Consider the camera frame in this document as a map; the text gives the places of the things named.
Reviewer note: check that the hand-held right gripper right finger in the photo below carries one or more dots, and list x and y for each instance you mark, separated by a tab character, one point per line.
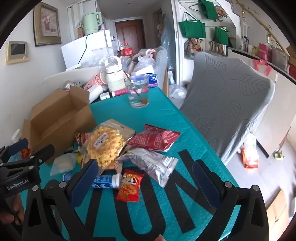
205	185

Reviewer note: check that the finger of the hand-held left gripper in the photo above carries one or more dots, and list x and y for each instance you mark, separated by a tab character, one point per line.
19	143
44	153

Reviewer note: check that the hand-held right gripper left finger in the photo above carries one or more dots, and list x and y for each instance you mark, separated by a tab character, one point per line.
84	183

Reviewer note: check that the translucent white snack packet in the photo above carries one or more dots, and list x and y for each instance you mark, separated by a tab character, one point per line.
62	163

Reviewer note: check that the blue tablet tube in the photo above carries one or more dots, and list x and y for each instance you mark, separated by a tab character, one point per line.
106	180

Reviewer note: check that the brown cardboard box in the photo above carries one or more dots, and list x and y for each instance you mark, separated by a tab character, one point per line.
57	120

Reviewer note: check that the clear bag of yellow crisps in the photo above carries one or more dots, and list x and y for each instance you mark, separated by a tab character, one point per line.
104	143

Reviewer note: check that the small red orange snack packet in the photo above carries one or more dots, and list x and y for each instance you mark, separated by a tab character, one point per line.
129	187

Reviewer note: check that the silver snack packet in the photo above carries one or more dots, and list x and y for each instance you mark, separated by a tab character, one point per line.
155	162

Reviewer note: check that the dark red snack packet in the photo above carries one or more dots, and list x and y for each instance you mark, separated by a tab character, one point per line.
152	139

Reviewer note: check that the person's left hand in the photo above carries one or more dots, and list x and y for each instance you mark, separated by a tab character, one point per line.
16	208

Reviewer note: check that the orange bag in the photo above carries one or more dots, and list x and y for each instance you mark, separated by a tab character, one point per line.
248	155

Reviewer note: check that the silver metal can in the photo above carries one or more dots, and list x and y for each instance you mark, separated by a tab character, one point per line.
68	85

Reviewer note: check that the white charger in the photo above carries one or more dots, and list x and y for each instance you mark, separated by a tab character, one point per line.
105	96

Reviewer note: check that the grey leaf pattern chair cover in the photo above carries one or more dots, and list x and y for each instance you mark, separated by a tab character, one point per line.
222	97

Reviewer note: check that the pink paper cup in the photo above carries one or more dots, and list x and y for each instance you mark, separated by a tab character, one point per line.
97	80

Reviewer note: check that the green white box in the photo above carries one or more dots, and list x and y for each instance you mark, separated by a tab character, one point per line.
74	67

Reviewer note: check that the clear drinking glass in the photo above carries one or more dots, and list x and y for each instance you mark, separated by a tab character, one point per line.
131	102

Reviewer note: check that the pink tube pack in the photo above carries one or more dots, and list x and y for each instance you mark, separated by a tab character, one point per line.
119	93

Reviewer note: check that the metal spoon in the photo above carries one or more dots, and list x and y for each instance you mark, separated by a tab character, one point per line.
138	93

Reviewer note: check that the blue snack bag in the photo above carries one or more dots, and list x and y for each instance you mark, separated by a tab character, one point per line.
151	80

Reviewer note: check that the white fridge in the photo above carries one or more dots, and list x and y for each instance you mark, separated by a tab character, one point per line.
97	44

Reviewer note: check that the red cola bottle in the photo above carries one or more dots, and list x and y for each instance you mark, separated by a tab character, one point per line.
127	51

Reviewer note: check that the white plastic bag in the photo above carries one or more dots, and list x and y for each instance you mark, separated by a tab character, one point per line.
143	64

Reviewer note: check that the beige hanging tote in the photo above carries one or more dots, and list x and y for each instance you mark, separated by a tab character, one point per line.
217	48

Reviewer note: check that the pale green electric kettle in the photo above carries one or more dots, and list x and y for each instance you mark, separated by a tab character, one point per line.
91	23

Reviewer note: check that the colourful hanging bag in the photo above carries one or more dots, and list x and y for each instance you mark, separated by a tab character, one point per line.
192	47

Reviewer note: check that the brown door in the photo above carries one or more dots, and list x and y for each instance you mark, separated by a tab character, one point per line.
130	34

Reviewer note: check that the small green tote bag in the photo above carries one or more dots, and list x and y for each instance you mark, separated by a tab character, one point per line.
220	37

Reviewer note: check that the large green tote bag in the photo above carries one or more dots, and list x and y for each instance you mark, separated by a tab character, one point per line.
192	29

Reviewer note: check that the wall intercom panel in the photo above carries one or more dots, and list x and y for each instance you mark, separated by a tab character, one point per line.
17	52

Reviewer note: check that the framed wall picture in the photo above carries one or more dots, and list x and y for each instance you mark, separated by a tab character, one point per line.
47	24

